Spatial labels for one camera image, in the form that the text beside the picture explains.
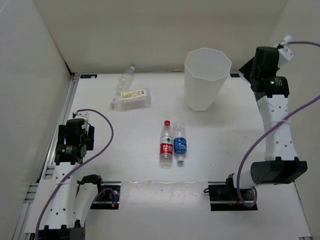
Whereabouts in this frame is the red label plastic bottle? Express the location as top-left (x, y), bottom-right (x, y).
top-left (159, 120), bottom-right (174, 167)

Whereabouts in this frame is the blue label plastic bottle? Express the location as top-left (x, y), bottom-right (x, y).
top-left (173, 121), bottom-right (187, 165)

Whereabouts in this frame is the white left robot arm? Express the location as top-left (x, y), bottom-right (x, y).
top-left (35, 118), bottom-right (105, 240)

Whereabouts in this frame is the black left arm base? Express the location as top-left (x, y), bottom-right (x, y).
top-left (90, 181), bottom-right (121, 210)

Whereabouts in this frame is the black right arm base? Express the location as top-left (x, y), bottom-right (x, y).
top-left (203, 181), bottom-right (258, 212)

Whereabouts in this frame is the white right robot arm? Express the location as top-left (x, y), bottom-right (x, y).
top-left (224, 45), bottom-right (308, 202)

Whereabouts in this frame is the white polygonal plastic bin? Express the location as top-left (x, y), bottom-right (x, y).
top-left (184, 47), bottom-right (232, 112)

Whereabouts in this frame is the clear bottle yellow label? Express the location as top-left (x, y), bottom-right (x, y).
top-left (110, 88), bottom-right (152, 111)

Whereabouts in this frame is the clear ribbed plastic bottle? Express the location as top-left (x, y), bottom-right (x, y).
top-left (115, 66), bottom-right (135, 96)

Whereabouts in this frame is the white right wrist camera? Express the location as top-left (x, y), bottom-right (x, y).
top-left (274, 34), bottom-right (294, 68)

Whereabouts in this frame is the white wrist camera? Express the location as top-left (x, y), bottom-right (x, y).
top-left (71, 111), bottom-right (89, 123)
top-left (274, 34), bottom-right (294, 68)

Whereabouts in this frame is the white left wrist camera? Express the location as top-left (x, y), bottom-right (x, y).
top-left (71, 111), bottom-right (89, 123)

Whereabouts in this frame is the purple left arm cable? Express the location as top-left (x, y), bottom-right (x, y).
top-left (34, 108), bottom-right (115, 240)

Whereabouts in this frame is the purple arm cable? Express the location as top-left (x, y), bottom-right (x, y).
top-left (236, 40), bottom-right (320, 209)
top-left (34, 108), bottom-right (115, 240)

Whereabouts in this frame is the aluminium left frame rail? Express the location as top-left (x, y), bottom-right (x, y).
top-left (7, 72), bottom-right (81, 240)

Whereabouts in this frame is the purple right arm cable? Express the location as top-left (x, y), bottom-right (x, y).
top-left (236, 40), bottom-right (320, 209)

